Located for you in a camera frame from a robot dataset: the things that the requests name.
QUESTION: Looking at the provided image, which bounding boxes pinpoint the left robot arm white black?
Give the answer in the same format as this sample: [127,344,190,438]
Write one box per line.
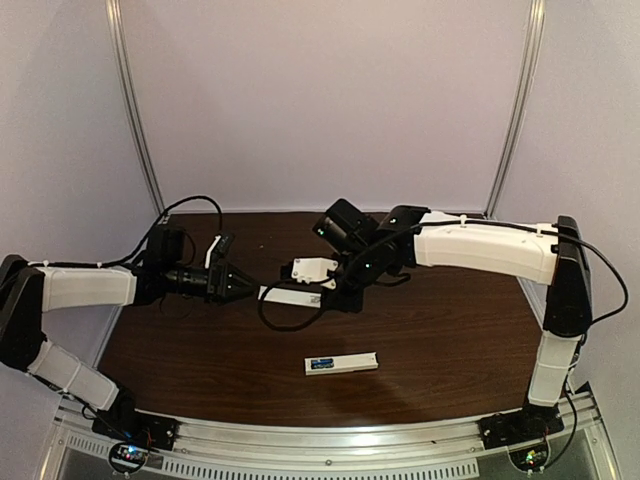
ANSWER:
[1,226,257,413]

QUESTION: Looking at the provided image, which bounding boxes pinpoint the white remote control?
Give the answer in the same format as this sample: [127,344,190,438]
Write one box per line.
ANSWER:
[304,352,379,376]

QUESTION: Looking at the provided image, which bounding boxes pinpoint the right aluminium frame post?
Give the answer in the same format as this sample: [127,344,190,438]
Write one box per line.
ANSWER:
[484,0,546,218]

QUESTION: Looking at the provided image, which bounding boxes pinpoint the left black braided cable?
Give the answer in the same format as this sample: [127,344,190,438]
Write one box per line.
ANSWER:
[24,194,224,269]

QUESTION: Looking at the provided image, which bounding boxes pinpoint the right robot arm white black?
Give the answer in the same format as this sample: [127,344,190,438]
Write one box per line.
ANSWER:
[313,199,593,408]

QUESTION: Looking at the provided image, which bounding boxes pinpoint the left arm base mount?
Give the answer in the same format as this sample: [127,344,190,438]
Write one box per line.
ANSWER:
[83,407,179,477]

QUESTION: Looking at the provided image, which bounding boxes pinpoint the black braided cable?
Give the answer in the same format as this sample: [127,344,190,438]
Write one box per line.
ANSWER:
[24,194,224,269]
[257,224,629,334]

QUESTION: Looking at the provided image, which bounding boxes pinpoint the aluminium frame post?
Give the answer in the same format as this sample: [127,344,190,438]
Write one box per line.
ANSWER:
[105,0,165,213]
[484,0,546,218]

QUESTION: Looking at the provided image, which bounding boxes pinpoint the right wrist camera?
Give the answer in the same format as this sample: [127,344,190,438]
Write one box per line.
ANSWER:
[280,257,339,290]

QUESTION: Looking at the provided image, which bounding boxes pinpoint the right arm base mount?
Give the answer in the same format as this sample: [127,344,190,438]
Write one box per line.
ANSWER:
[477,405,564,474]

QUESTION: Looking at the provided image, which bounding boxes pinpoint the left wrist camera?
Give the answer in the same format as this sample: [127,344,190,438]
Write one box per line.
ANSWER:
[204,232,235,268]

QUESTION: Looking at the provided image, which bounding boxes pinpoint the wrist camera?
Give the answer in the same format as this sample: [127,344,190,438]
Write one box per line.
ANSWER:
[204,232,235,268]
[280,257,339,290]

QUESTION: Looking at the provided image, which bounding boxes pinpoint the right black braided cable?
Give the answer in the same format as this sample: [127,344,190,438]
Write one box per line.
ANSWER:
[257,224,629,334]

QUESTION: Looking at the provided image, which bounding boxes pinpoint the front aluminium rail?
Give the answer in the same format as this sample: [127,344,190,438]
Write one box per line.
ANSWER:
[36,391,622,479]

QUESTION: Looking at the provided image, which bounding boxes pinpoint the left aluminium frame post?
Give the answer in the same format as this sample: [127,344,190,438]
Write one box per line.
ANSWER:
[105,0,165,213]

